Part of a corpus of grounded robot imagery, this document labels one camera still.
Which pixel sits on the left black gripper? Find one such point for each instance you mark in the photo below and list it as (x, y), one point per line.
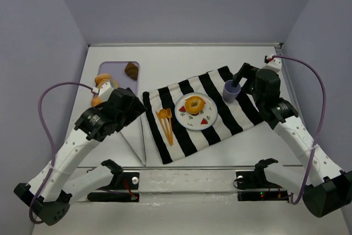
(133, 104)

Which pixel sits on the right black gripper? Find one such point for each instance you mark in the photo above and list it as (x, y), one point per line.
(246, 70)

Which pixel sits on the golden orange bagel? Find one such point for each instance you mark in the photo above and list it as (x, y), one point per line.
(194, 105)

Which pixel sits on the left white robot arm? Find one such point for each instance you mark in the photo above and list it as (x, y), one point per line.
(50, 194)

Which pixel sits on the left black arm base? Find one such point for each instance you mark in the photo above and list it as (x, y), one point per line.
(123, 187)

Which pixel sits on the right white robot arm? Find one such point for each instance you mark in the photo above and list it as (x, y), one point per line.
(330, 185)

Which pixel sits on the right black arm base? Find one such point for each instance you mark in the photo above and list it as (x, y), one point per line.
(252, 185)

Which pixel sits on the light brown bread roll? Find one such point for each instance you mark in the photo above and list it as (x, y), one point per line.
(101, 78)

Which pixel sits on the lavender plastic cup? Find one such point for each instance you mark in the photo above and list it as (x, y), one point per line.
(230, 92)

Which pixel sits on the pale sugared bagel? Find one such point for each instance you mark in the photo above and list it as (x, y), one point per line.
(114, 83)

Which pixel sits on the lavender plastic tray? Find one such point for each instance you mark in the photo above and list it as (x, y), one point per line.
(117, 71)

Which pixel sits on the small round bun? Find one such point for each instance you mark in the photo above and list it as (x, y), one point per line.
(95, 101)

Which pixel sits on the dark brown croissant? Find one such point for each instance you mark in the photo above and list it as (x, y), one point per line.
(132, 70)

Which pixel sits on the orange plastic spoon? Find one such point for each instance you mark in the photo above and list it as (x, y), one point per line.
(161, 113)

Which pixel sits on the black white striped cloth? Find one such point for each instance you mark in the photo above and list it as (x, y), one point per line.
(232, 118)

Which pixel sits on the orange plastic fork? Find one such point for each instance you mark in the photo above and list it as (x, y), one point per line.
(169, 116)

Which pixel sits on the watermelon pattern plate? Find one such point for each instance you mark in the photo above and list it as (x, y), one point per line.
(209, 119)

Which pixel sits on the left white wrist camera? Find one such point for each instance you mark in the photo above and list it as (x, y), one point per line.
(104, 92)

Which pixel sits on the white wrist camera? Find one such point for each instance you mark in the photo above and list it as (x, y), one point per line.
(274, 64)
(104, 92)

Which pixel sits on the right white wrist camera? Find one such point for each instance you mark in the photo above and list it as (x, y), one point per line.
(274, 64)

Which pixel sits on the metal table rail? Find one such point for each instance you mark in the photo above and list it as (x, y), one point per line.
(140, 168)

